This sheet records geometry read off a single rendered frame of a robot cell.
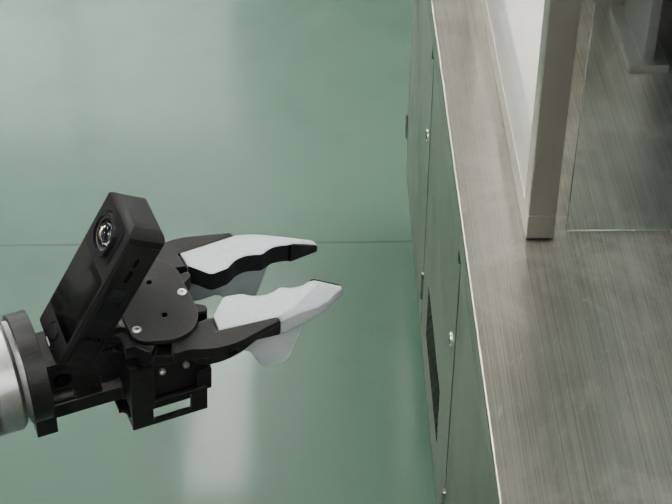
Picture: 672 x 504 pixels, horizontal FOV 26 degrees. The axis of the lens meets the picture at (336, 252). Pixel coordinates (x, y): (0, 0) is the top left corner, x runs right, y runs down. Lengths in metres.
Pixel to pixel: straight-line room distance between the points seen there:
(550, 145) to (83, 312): 0.69
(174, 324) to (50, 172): 2.33
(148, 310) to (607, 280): 0.68
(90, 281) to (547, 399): 0.59
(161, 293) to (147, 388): 0.06
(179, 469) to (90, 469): 0.15
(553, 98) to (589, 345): 0.24
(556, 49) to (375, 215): 1.67
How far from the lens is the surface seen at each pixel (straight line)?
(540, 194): 1.51
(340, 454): 2.54
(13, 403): 0.91
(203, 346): 0.91
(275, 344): 0.96
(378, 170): 3.18
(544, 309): 1.46
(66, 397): 0.95
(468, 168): 1.64
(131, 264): 0.87
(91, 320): 0.90
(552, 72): 1.43
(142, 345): 0.91
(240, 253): 0.97
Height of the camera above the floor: 1.85
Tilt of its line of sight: 39 degrees down
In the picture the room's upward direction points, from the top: straight up
